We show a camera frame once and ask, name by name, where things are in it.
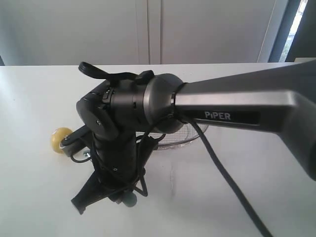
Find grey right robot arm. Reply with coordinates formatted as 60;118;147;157
72;61;316;213

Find metal wire mesh basket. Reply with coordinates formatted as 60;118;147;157
141;123;199;151

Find black braided cable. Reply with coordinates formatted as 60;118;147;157
170;112;274;237

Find yellow lemon with sticker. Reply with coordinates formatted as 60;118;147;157
50;127;73;154

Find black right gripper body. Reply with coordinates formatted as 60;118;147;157
91;131;155;204

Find teal handled peeler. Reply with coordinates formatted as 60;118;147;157
122;192;137;208

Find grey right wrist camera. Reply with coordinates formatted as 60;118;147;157
59;125;93;157

